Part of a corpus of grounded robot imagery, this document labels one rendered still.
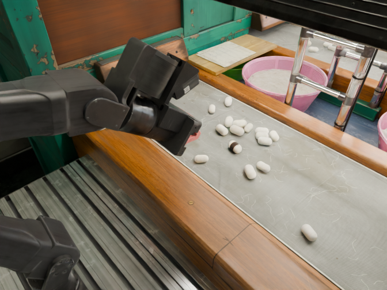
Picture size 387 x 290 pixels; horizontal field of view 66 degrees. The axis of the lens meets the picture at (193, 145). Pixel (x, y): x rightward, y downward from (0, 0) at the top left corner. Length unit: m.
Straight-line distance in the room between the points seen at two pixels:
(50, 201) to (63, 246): 0.29
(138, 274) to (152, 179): 0.18
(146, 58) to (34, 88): 0.14
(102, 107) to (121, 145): 0.35
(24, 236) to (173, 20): 0.77
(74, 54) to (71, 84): 0.51
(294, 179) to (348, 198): 0.11
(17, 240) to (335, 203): 0.56
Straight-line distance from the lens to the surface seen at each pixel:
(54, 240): 0.50
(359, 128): 1.02
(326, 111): 1.06
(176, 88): 0.46
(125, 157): 0.68
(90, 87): 0.37
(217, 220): 0.56
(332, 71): 1.07
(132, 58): 0.41
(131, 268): 0.63
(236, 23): 1.24
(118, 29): 0.92
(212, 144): 0.74
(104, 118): 0.38
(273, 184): 0.67
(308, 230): 0.59
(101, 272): 0.64
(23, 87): 0.37
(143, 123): 0.43
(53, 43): 0.85
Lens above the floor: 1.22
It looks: 41 degrees down
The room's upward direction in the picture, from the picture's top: straight up
